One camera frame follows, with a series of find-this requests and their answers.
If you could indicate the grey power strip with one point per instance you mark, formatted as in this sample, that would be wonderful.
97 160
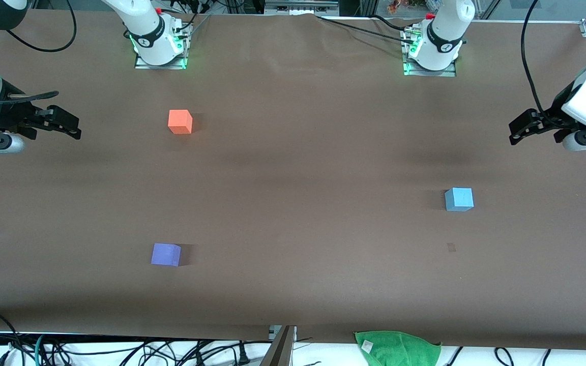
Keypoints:
300 6

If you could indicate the green cloth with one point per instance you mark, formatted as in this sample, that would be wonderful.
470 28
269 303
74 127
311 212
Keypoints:
397 348

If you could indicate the black power plug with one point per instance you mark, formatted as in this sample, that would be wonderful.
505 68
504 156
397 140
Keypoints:
243 357

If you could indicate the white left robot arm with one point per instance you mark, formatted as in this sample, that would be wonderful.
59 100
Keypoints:
443 40

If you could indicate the orange block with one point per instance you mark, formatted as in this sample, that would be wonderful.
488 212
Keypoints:
179 122

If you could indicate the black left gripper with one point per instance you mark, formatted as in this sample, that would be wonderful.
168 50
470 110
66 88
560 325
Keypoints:
549 121

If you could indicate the light blue block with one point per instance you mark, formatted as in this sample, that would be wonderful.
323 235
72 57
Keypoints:
459 199

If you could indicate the grey metal post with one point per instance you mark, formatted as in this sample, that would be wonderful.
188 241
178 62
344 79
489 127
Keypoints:
280 351

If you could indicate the purple block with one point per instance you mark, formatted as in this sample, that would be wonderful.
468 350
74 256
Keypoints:
165 254

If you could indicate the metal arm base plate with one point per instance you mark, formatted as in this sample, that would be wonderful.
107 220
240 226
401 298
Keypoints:
450 72
143 63

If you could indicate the brown table cover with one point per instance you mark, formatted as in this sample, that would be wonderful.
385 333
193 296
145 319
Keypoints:
293 213

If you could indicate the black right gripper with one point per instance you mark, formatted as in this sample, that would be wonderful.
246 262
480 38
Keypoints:
4 118

